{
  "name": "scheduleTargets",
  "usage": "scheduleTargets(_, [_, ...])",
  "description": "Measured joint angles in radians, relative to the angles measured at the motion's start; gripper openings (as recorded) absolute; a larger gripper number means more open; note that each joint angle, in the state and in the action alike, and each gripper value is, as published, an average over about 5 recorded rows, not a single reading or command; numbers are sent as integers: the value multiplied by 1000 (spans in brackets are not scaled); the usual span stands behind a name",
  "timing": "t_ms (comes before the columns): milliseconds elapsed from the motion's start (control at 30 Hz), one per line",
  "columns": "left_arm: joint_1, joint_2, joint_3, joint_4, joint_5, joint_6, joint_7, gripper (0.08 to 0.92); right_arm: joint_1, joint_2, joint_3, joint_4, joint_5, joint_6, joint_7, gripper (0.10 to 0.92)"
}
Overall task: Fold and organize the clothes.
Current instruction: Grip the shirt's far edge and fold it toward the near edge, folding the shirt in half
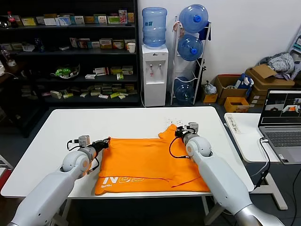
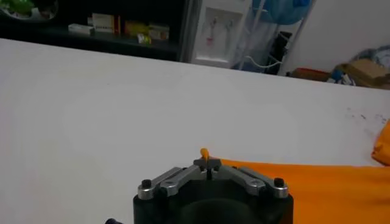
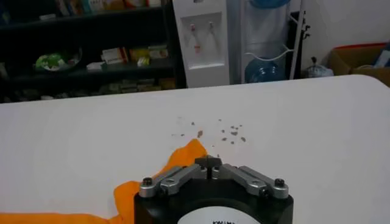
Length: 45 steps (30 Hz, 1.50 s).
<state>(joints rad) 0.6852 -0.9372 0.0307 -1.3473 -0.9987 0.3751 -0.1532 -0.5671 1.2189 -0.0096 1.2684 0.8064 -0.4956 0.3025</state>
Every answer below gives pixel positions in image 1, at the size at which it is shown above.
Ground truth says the open brown cardboard box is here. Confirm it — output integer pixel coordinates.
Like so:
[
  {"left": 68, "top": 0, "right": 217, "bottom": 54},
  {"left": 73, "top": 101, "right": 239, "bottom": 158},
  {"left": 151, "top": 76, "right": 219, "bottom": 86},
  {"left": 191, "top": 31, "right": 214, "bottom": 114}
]
[{"left": 214, "top": 74, "right": 249, "bottom": 105}]

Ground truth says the black laptop cable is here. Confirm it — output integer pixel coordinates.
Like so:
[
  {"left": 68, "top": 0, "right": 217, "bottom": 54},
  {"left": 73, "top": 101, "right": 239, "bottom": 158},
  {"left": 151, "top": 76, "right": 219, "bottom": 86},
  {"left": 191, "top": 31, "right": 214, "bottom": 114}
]
[{"left": 255, "top": 137, "right": 271, "bottom": 188}]

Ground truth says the clear pink bottle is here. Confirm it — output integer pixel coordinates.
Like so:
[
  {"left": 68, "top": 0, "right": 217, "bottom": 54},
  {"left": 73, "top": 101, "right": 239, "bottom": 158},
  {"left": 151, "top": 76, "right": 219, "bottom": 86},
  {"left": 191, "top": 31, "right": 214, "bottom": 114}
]
[{"left": 0, "top": 44, "right": 17, "bottom": 66}]

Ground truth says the grey striped clothes pile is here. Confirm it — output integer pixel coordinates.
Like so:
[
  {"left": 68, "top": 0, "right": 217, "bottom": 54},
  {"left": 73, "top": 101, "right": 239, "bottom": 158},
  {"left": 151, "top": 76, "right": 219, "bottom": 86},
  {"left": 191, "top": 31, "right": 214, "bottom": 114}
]
[{"left": 258, "top": 52, "right": 295, "bottom": 79}]

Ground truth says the blue water jug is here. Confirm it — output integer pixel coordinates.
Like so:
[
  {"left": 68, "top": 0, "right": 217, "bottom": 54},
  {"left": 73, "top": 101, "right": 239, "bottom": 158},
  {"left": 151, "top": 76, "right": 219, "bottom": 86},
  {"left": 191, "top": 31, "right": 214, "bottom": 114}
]
[
  {"left": 176, "top": 34, "right": 204, "bottom": 62},
  {"left": 178, "top": 3, "right": 209, "bottom": 33},
  {"left": 174, "top": 76, "right": 196, "bottom": 105}
]

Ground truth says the tall pink colourful box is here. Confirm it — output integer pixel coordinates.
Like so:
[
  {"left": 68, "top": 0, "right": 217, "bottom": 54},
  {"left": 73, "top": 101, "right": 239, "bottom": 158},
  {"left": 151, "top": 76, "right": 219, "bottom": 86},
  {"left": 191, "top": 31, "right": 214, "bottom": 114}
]
[{"left": 118, "top": 9, "right": 128, "bottom": 24}]

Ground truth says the blue white bag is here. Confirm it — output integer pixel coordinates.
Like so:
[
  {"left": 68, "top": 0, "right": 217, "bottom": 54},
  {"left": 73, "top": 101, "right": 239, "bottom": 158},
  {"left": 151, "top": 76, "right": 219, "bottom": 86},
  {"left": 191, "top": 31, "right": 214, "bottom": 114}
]
[{"left": 235, "top": 73, "right": 255, "bottom": 91}]

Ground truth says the white plastic bag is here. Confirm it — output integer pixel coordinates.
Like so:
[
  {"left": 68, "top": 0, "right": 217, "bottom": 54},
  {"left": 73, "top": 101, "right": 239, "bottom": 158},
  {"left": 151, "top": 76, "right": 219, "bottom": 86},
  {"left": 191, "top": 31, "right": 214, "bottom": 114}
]
[{"left": 203, "top": 80, "right": 217, "bottom": 96}]

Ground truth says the upright blue water bottle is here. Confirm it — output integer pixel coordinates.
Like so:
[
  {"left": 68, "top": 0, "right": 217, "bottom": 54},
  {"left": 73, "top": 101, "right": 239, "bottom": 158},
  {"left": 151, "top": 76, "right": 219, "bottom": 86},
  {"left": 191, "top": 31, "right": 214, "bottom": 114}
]
[{"left": 141, "top": 7, "right": 168, "bottom": 48}]

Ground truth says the dark blue bottle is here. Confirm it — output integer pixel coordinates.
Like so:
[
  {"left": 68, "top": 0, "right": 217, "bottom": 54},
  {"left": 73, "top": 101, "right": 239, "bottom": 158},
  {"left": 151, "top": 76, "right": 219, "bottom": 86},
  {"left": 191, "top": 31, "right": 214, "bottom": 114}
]
[{"left": 34, "top": 38, "right": 45, "bottom": 52}]

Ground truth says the grey open laptop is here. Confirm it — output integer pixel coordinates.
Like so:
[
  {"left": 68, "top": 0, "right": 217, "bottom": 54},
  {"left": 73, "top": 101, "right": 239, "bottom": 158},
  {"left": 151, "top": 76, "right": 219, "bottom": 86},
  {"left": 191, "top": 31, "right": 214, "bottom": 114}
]
[{"left": 257, "top": 88, "right": 301, "bottom": 164}]

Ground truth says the white wire bottle rack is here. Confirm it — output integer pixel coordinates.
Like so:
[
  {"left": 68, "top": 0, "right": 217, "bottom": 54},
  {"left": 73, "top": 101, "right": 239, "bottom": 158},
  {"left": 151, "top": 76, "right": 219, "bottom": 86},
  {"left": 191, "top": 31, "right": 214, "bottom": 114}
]
[{"left": 169, "top": 16, "right": 212, "bottom": 105}]

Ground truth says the thin black hanging cable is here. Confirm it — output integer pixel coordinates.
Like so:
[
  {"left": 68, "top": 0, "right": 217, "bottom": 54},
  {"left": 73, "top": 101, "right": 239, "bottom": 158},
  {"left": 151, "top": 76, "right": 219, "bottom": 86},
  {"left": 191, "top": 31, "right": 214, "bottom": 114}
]
[{"left": 291, "top": 168, "right": 301, "bottom": 226}]

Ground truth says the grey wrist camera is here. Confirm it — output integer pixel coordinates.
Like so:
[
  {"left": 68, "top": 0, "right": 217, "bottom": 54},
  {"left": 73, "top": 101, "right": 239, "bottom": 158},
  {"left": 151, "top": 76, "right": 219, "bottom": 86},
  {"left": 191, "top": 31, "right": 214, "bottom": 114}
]
[
  {"left": 186, "top": 121, "right": 200, "bottom": 135},
  {"left": 74, "top": 135, "right": 91, "bottom": 148}
]

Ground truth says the white side table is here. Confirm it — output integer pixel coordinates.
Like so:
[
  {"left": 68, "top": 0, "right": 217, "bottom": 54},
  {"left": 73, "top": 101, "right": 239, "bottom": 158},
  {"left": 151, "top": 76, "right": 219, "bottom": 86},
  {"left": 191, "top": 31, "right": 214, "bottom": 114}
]
[{"left": 223, "top": 112, "right": 290, "bottom": 210}]

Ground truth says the open orange yellow box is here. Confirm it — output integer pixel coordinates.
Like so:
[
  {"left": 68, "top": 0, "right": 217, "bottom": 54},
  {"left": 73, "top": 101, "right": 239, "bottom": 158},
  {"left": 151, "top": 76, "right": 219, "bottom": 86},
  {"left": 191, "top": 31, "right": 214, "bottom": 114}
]
[{"left": 223, "top": 96, "right": 251, "bottom": 113}]

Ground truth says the white blue medicine box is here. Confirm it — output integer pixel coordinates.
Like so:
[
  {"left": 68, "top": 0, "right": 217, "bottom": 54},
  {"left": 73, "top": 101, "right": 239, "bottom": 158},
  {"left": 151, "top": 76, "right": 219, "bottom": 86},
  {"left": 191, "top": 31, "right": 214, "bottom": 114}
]
[{"left": 56, "top": 16, "right": 72, "bottom": 26}]

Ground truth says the red white medicine box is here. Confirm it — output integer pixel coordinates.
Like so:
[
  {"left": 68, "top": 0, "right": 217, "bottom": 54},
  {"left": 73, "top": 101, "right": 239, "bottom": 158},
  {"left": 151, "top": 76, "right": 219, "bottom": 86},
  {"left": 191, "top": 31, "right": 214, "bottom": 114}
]
[{"left": 94, "top": 67, "right": 110, "bottom": 76}]

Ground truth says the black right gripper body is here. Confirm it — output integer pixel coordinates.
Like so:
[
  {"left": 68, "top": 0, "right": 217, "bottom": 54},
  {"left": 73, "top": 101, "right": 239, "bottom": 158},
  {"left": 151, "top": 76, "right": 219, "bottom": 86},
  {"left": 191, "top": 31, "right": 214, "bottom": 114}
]
[{"left": 174, "top": 126, "right": 189, "bottom": 139}]

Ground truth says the handwritten paper label strip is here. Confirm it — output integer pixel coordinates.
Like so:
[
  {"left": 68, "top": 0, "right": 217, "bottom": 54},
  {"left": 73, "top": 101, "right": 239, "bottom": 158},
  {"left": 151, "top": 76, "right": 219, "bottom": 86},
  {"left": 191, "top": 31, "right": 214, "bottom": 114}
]
[{"left": 227, "top": 113, "right": 243, "bottom": 135}]

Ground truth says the dark blue hanging cloth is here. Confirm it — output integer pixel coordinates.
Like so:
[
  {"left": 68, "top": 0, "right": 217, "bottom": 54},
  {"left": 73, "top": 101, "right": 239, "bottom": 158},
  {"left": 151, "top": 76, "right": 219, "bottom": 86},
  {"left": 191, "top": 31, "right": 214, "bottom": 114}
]
[{"left": 198, "top": 21, "right": 212, "bottom": 41}]

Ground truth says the black shelf unit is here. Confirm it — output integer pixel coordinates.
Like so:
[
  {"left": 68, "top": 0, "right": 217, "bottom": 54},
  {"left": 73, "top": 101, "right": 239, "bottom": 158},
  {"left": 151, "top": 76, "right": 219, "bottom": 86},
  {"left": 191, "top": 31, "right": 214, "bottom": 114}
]
[{"left": 0, "top": 0, "right": 141, "bottom": 108}]

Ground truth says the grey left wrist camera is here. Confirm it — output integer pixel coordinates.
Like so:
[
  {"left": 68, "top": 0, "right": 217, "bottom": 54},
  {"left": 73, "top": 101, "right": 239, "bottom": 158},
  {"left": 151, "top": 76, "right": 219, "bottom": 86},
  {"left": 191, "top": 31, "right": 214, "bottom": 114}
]
[{"left": 74, "top": 135, "right": 91, "bottom": 148}]

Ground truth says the orange t-shirt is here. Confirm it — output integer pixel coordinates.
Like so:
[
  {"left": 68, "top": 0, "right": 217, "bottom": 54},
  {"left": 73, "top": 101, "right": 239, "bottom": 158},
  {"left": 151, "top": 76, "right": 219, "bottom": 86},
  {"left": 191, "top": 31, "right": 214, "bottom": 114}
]
[{"left": 95, "top": 124, "right": 211, "bottom": 195}]

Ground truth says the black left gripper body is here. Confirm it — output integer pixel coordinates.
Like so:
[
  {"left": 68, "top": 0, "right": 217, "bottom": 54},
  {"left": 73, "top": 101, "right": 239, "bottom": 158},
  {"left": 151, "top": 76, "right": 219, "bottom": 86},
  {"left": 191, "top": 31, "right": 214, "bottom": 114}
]
[{"left": 92, "top": 138, "right": 111, "bottom": 152}]

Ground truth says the white water dispenser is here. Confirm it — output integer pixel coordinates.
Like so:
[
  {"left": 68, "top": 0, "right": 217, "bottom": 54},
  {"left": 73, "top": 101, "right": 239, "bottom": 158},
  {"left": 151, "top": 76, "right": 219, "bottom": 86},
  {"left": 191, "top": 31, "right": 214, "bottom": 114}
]
[{"left": 141, "top": 44, "right": 169, "bottom": 107}]

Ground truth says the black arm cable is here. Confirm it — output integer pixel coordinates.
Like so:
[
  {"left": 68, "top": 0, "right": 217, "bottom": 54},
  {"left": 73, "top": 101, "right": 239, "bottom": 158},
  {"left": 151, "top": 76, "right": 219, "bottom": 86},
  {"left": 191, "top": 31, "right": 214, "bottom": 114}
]
[
  {"left": 66, "top": 139, "right": 80, "bottom": 152},
  {"left": 169, "top": 135, "right": 191, "bottom": 159}
]

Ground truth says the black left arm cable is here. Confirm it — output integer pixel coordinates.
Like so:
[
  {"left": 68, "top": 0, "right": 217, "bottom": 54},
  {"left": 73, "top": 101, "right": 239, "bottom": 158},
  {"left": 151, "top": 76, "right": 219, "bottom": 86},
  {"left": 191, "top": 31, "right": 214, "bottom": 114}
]
[{"left": 66, "top": 139, "right": 80, "bottom": 152}]

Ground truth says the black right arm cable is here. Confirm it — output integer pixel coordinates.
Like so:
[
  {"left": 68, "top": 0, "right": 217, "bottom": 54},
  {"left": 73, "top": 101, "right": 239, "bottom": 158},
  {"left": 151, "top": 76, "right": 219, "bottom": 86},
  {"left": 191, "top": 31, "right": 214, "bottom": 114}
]
[{"left": 169, "top": 135, "right": 191, "bottom": 159}]

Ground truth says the small yellow cardboard box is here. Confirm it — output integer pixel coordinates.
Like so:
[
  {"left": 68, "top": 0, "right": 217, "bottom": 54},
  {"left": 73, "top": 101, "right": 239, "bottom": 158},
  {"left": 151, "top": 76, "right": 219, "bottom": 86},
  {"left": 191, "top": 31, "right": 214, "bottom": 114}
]
[{"left": 202, "top": 93, "right": 219, "bottom": 104}]

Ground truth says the green white bowl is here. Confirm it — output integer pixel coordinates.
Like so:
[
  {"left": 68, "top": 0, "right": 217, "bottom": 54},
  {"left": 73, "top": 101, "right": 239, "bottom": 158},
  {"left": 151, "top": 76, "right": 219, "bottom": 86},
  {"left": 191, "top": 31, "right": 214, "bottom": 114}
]
[{"left": 50, "top": 63, "right": 81, "bottom": 80}]

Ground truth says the cola bottle red cap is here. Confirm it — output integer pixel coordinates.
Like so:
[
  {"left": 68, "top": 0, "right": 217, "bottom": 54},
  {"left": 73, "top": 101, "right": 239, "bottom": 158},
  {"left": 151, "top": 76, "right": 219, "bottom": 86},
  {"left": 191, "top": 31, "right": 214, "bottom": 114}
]
[{"left": 7, "top": 11, "right": 19, "bottom": 28}]

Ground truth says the yellow white wide box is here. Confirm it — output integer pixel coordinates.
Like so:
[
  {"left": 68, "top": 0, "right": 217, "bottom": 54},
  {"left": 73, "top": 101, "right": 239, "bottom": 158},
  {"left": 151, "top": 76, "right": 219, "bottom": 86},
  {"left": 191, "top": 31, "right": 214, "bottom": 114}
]
[{"left": 99, "top": 39, "right": 113, "bottom": 49}]

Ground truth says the large brown cardboard box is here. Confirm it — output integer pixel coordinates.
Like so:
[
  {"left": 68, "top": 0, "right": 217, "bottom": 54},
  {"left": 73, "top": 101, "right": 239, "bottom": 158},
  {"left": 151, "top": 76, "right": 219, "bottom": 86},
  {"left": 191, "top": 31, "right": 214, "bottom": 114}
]
[{"left": 245, "top": 64, "right": 296, "bottom": 104}]

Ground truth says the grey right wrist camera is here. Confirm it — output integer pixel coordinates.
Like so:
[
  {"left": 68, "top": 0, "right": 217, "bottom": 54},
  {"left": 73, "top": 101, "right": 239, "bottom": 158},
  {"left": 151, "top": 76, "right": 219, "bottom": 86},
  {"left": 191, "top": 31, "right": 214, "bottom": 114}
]
[{"left": 186, "top": 121, "right": 200, "bottom": 135}]

